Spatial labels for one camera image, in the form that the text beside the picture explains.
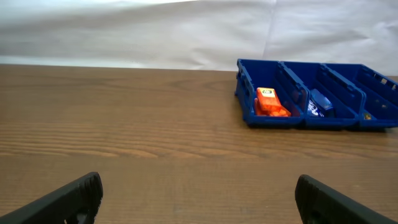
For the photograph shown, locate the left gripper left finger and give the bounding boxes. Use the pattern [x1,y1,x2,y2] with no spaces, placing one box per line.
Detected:
[0,171,104,224]

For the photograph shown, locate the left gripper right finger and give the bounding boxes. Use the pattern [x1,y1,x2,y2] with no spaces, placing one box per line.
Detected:
[294,174,398,224]

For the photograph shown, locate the orange candy box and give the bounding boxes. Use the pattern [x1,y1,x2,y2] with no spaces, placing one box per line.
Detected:
[254,98,292,118]
[256,86,283,113]

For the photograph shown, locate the blue tray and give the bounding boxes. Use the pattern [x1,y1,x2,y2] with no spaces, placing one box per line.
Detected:
[234,58,398,130]

